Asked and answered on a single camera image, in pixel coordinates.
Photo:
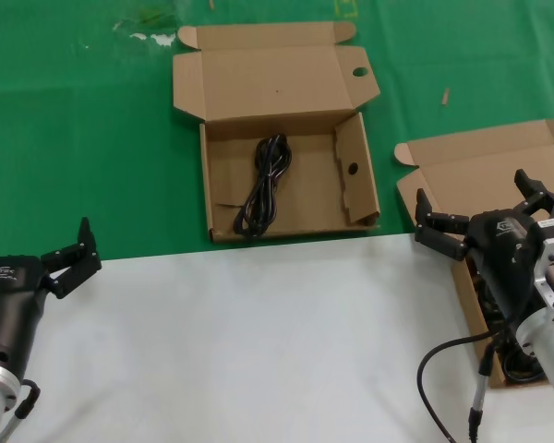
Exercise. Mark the cardboard box with holed flap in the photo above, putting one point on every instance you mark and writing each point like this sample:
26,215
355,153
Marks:
268,78

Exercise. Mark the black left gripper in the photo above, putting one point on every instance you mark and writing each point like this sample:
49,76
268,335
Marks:
11,300

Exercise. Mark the small cardboard strip scrap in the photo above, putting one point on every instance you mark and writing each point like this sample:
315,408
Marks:
445,97

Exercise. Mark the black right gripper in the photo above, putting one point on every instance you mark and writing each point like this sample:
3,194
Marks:
503,258

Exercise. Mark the green table cloth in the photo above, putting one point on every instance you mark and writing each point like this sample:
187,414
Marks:
74,138

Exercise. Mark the white table sheet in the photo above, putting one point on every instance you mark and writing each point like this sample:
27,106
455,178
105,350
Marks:
258,346

